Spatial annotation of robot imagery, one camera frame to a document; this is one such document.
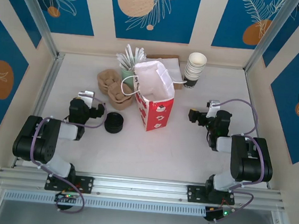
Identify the red white paper bag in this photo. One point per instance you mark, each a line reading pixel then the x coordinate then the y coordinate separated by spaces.
pixel 157 115

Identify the paper coffee cup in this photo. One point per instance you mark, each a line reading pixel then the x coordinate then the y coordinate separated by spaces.
pixel 198 58

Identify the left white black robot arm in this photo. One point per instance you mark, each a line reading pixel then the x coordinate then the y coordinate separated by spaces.
pixel 42 138

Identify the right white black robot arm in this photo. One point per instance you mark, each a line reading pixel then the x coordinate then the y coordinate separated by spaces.
pixel 251 160

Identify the stack of black cup lids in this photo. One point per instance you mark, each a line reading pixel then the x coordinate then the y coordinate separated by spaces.
pixel 113 130

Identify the stack of paper cups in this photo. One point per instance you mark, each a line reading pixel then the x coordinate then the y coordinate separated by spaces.
pixel 191 84

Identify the brown cardboard napkin tray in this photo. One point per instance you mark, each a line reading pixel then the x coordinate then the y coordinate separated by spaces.
pixel 180 86

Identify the white paper napkin stack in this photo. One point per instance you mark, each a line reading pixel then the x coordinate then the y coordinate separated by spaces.
pixel 175 68

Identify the white wrapped straw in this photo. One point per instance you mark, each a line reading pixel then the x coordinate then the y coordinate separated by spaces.
pixel 129 53
pixel 121 60
pixel 135 55
pixel 141 55
pixel 144 57

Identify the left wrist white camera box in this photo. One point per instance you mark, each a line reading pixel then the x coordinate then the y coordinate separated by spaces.
pixel 87 94

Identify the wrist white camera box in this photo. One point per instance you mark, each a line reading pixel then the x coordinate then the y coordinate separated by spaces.
pixel 87 94
pixel 213 105

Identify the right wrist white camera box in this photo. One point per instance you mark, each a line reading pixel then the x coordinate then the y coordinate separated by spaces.
pixel 213 105

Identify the aluminium table side rail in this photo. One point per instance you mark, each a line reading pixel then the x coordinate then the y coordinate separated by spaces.
pixel 250 86
pixel 54 67

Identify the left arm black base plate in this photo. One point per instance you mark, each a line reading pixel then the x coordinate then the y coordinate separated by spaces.
pixel 85 184

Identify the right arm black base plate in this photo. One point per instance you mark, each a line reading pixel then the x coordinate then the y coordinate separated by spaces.
pixel 195 194

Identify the aluminium mounting rail frame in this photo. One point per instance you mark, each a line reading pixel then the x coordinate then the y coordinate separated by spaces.
pixel 141 188

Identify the aluminium frame post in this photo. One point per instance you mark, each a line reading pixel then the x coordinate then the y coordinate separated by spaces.
pixel 268 36
pixel 39 17

